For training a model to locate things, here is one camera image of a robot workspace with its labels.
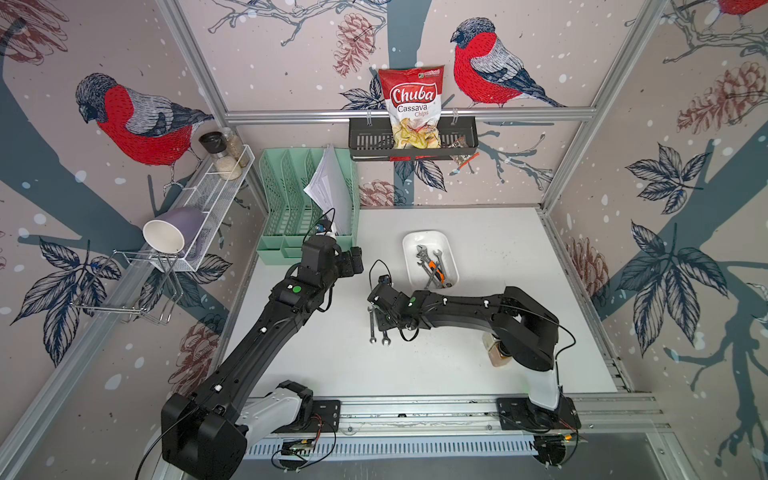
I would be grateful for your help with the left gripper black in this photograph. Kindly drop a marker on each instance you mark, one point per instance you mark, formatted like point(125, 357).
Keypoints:
point(349, 268)

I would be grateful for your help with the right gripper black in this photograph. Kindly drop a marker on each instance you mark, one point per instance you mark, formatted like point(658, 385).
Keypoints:
point(381, 326)

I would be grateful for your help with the small silver wrench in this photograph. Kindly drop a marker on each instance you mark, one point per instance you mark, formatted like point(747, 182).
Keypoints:
point(372, 325)

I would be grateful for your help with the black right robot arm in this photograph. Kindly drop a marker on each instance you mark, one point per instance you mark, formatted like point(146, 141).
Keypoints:
point(526, 332)

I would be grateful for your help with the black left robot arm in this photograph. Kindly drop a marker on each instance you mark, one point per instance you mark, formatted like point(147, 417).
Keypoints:
point(204, 433)

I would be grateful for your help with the silver wrench in box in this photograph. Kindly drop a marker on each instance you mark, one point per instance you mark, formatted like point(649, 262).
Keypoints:
point(429, 267)

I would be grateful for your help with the white plastic storage box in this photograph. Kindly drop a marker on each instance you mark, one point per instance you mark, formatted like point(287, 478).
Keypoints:
point(432, 239)

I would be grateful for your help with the white paper stack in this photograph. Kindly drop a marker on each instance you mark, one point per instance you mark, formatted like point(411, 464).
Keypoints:
point(328, 189)

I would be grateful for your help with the green plastic file organizer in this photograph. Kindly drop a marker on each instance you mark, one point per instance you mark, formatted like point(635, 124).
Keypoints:
point(284, 173)

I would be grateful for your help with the black lid spice jar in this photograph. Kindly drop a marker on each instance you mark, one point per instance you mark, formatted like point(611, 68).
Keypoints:
point(226, 165)
point(489, 341)

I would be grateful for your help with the spice jar brown powder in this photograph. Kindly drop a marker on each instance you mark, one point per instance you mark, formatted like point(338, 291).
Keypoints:
point(496, 357)

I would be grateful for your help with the clear glass jar on shelf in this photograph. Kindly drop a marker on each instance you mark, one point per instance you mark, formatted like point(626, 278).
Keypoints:
point(235, 146)

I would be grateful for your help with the red cassava chips bag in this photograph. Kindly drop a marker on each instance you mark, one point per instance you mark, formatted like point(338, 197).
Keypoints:
point(413, 101)

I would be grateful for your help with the purple white cup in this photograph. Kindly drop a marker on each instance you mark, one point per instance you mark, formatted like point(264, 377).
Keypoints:
point(173, 231)

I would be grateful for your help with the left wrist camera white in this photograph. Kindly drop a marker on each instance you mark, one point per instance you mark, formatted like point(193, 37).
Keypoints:
point(324, 227)

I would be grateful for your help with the orange handled adjustable wrench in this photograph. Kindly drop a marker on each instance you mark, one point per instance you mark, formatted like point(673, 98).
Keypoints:
point(422, 250)

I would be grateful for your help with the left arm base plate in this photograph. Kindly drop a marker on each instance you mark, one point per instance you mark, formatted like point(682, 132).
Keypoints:
point(313, 416)

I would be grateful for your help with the black wire wall basket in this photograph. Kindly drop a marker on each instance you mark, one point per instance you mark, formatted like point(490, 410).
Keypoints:
point(372, 139)

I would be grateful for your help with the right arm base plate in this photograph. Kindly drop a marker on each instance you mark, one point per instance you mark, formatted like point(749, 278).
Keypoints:
point(519, 413)

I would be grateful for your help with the white wire wall shelf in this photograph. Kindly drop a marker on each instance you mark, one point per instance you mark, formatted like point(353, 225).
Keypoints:
point(213, 196)

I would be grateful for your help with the wire cup holder rack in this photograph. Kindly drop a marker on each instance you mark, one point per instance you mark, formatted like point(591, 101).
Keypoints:
point(130, 286)

